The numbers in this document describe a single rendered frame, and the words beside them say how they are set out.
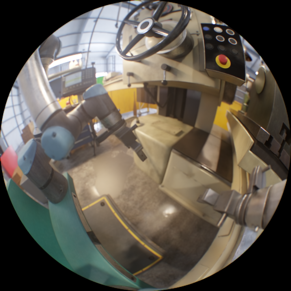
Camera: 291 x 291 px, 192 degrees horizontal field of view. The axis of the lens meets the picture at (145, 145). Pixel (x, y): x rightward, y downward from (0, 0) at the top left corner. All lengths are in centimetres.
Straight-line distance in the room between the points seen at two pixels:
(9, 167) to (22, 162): 324
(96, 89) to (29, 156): 30
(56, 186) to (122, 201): 81
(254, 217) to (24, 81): 46
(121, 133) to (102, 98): 13
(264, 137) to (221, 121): 258
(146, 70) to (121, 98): 263
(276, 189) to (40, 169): 53
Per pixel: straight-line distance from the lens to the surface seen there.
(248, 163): 36
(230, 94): 65
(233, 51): 39
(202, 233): 120
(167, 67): 51
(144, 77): 65
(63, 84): 93
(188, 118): 118
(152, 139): 76
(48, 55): 44
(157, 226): 101
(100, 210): 76
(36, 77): 25
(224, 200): 22
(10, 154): 370
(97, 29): 1082
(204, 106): 111
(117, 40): 55
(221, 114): 287
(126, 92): 332
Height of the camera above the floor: 100
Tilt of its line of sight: 37 degrees down
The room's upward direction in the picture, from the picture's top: straight up
